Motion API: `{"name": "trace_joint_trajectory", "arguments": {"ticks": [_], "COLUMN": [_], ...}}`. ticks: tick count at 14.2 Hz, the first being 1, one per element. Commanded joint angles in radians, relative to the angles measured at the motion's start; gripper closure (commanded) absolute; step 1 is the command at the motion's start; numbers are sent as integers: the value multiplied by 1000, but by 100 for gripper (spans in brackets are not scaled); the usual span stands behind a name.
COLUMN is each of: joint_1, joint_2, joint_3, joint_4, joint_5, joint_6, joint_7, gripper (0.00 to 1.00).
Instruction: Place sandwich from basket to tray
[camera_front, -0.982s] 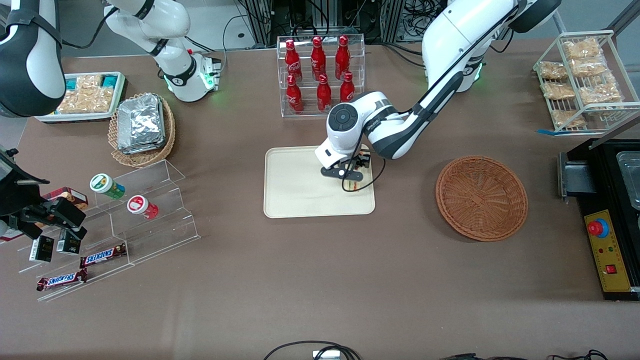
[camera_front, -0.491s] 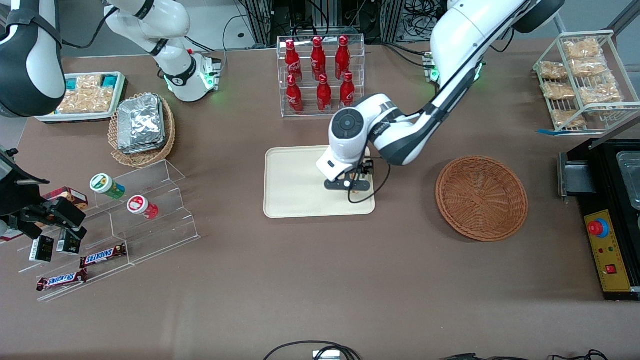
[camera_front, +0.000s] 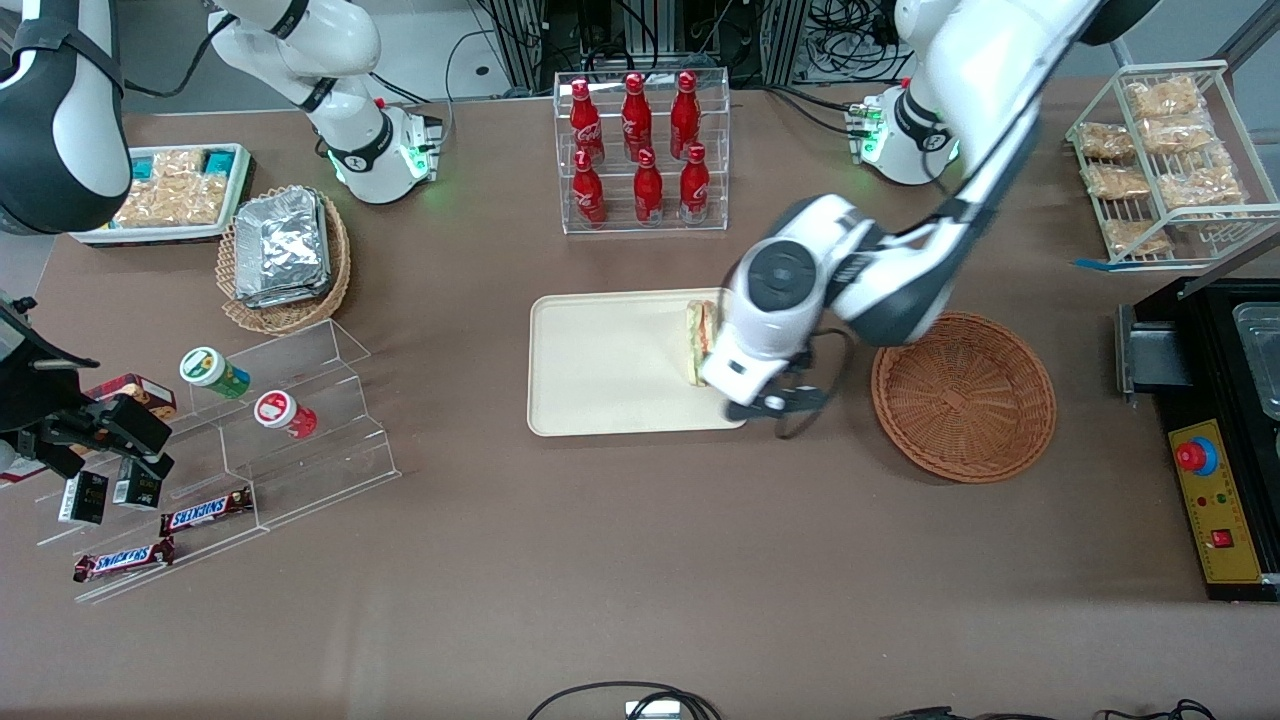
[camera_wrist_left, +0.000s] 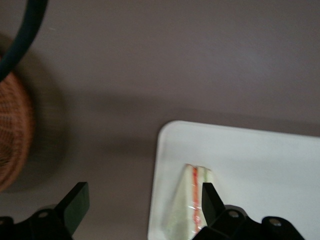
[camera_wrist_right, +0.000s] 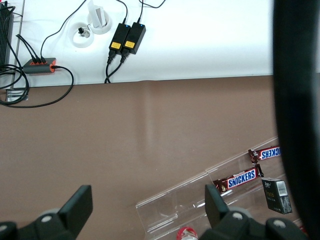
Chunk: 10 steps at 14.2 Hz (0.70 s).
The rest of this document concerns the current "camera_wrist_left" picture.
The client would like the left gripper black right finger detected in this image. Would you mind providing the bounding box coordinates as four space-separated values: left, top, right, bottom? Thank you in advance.
192 182 304 240

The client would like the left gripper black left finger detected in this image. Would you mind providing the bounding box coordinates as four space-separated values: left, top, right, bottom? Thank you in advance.
0 181 91 240

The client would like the triangle sandwich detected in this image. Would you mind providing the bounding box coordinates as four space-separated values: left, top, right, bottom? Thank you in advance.
161 163 216 238

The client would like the cream plastic tray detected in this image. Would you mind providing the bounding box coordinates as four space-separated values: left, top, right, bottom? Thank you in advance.
147 120 320 240

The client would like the round brown wicker basket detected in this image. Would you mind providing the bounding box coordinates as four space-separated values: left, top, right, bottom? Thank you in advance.
0 53 35 193

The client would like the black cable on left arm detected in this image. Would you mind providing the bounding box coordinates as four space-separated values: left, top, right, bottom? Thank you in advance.
0 0 49 81

